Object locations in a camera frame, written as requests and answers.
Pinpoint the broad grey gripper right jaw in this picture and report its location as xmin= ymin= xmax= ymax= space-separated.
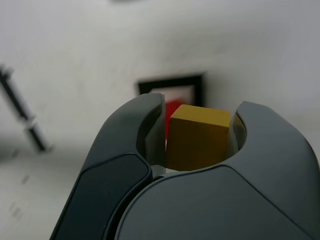
xmin=114 ymin=100 xmax=320 ymax=240

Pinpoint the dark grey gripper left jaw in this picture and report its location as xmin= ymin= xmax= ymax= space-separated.
xmin=51 ymin=92 xmax=168 ymax=240

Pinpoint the yellow cube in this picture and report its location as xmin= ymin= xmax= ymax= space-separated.
xmin=164 ymin=104 xmax=231 ymax=172

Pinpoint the red cube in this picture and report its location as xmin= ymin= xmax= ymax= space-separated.
xmin=164 ymin=99 xmax=184 ymax=152

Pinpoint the black tape square outline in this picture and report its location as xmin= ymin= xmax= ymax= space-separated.
xmin=136 ymin=72 xmax=207 ymax=106

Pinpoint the black tape strip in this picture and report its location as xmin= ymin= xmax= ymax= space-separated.
xmin=0 ymin=63 xmax=55 ymax=154

